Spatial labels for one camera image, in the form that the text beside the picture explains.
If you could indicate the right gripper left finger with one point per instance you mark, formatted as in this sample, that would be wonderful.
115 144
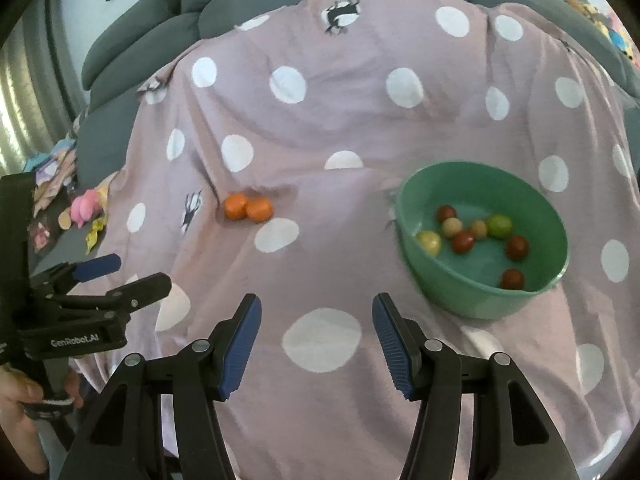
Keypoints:
157 417

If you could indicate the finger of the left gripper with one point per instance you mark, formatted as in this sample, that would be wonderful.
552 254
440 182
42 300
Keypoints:
128 298
67 275

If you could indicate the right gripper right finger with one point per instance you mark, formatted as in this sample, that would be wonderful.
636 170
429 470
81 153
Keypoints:
513 435

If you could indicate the person's left hand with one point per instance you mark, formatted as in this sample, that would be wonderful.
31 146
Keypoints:
16 390

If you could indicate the yellow toy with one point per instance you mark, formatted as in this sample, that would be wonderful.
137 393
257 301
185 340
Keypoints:
92 237

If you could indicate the pink plush toy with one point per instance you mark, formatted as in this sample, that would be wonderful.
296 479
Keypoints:
81 211

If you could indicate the stack of folded clothes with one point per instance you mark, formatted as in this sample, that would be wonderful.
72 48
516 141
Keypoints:
53 172

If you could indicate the orange tangerine left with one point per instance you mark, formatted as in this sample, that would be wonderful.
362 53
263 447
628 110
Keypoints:
235 206

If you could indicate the orange tangerine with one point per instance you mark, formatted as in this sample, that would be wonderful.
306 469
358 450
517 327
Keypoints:
259 209
235 206

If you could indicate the orange tangerine right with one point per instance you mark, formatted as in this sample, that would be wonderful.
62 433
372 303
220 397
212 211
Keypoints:
259 209

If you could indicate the green plastic bowl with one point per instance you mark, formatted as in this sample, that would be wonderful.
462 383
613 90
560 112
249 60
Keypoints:
480 242

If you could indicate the pink polka dot blanket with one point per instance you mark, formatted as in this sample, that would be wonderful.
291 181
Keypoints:
325 108

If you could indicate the beige round fruit right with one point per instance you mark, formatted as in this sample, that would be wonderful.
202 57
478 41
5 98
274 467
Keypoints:
479 229

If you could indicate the beige round fruit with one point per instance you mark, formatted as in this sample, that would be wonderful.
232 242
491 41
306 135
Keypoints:
451 227
479 229

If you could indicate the green lime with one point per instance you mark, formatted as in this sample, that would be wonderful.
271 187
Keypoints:
499 226

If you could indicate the yellow green fruit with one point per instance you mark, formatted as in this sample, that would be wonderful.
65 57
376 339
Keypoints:
430 241

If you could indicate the beige round fruit left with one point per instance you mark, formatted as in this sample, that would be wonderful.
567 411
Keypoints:
451 227

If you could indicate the small red tomato back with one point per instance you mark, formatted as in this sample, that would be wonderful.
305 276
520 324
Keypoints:
445 212

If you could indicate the grey sofa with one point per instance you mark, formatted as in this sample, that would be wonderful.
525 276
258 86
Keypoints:
153 32

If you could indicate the colourful toys pile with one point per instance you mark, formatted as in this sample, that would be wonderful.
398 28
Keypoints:
595 15

